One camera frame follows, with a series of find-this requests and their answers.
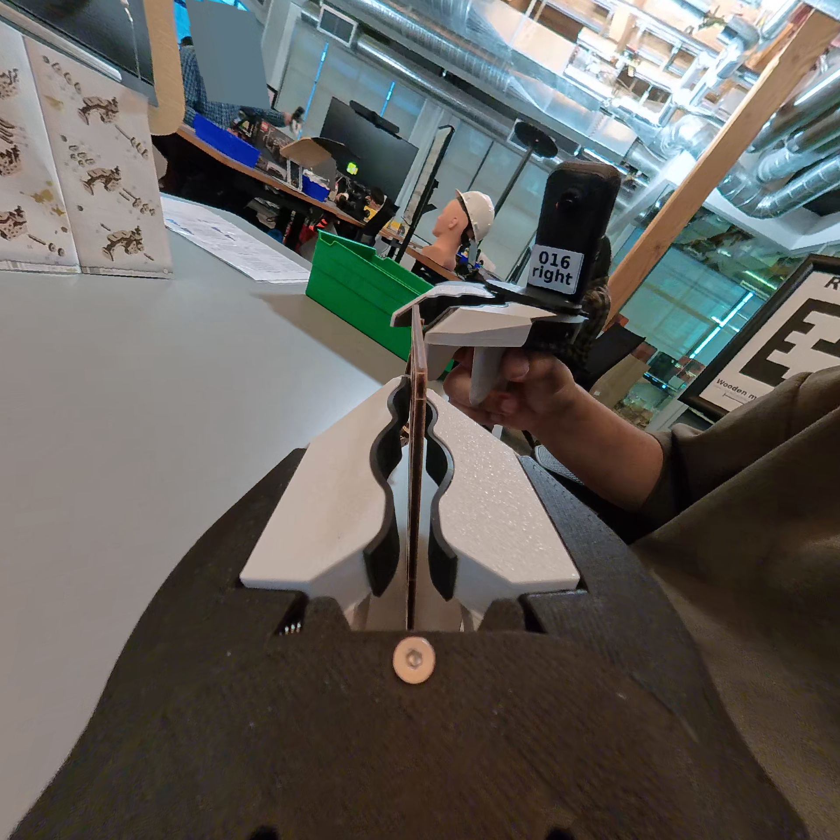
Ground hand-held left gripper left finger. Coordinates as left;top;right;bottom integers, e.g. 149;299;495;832
239;377;411;630

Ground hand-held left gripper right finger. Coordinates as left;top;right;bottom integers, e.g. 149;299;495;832
427;387;583;632

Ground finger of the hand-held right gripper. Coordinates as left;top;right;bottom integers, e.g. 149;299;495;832
425;305;537;408
391;282;498;329

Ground laser-cut wooden puzzle sheet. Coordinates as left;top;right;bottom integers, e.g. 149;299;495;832
406;303;429;631

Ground grey desk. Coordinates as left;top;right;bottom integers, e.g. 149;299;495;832
0;197;454;834

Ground person's right hand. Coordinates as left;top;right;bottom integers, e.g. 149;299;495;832
445;346;595;447

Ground green plastic bin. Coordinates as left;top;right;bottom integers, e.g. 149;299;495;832
306;230;454;375

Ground black floor lamp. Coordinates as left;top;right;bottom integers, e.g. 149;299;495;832
486;120;559;217

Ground mannequin head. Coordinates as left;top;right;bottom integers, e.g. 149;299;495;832
420;200;475;265

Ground white hard hat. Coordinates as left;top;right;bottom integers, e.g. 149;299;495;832
456;190;496;244

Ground wooden ceiling beam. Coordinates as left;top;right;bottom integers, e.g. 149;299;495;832
604;10;840;329

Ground brown paper bag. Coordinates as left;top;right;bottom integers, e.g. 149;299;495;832
591;354;647;411

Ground thin black-framed screen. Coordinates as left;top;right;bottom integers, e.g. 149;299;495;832
400;125;455;231

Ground black monitor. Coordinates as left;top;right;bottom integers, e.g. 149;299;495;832
319;97;419;198

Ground printed paper sheet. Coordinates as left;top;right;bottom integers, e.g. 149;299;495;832
161;193;312;284

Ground silver ventilation ducts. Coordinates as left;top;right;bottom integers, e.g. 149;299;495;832
715;98;840;221

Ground framed black-white marker sign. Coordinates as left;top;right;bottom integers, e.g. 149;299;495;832
679;255;840;421

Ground blue plastic bin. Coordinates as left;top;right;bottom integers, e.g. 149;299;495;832
192;113;260;165

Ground tan curved cardboard strip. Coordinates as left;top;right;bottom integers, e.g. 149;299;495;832
143;0;185;135

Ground folded model instruction booklet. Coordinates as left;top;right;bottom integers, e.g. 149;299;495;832
0;23;173;280

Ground large dark screen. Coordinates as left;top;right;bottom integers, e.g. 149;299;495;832
0;0;158;86

